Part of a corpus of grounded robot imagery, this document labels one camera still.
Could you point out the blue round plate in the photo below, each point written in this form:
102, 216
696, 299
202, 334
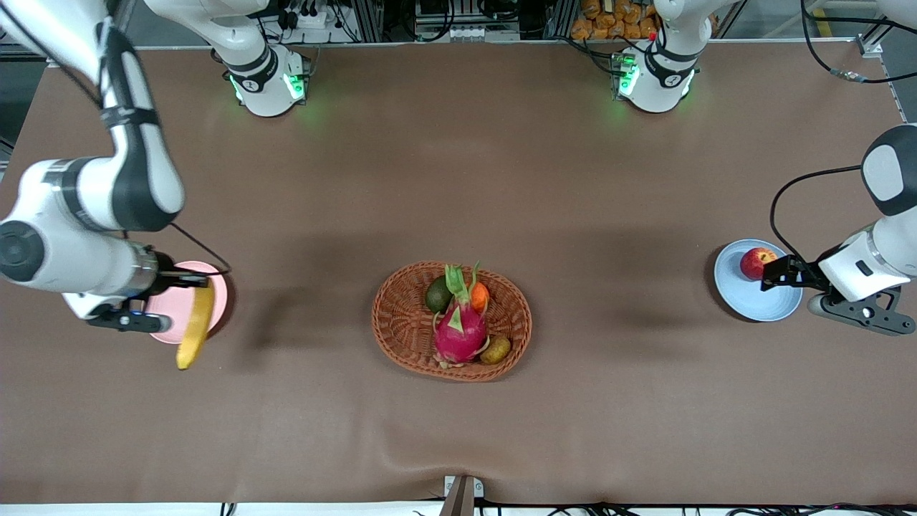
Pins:
745, 297

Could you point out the pink round plate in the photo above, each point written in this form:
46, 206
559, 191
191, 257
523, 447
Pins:
180, 301

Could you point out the white power strip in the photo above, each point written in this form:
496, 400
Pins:
309, 20

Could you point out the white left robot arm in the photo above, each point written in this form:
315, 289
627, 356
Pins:
888, 251

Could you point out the yellow banana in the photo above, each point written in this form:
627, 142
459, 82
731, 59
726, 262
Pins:
195, 330

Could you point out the metal table edge bracket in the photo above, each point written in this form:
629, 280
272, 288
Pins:
462, 498

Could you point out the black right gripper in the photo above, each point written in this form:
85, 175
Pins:
167, 280

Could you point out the orange fruit with green stem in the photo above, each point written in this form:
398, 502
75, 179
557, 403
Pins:
480, 296

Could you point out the white terminal strip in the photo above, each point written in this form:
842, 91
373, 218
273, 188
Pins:
480, 34

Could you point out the brown table cloth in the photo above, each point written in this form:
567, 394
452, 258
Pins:
458, 179

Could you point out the brown potato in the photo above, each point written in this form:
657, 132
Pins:
494, 350

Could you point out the pink dragon fruit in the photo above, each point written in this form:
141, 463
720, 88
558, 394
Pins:
460, 333

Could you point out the green avocado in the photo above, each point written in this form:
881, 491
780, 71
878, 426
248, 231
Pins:
438, 297

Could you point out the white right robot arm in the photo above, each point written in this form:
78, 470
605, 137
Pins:
71, 251

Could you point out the brown wicker basket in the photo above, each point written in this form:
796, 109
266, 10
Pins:
401, 322

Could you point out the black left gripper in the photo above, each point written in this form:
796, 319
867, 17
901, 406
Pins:
795, 272

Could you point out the silver aluminium frame profile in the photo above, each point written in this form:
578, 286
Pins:
869, 45

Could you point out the bag of orange fruits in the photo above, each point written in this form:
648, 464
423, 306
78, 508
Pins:
609, 25

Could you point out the red apple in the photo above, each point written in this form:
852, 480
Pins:
754, 264

